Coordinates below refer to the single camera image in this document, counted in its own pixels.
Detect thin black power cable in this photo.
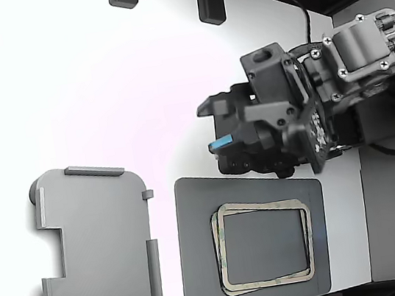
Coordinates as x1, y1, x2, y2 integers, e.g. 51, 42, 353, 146
288, 0, 316, 49

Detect black gripper with hole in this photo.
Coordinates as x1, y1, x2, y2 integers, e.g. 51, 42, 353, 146
188, 38, 318, 163

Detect beige adhesive frame black backing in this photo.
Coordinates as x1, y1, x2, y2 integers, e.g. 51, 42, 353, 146
210, 190, 321, 295
208, 196, 322, 296

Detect black wrist camera with board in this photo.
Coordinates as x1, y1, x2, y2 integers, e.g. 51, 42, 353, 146
276, 98, 341, 180

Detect dark grey tray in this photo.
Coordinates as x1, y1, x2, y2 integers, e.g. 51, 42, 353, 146
165, 157, 338, 296

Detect grey plastic fixture plate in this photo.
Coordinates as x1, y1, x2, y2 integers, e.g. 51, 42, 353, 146
18, 154, 170, 296

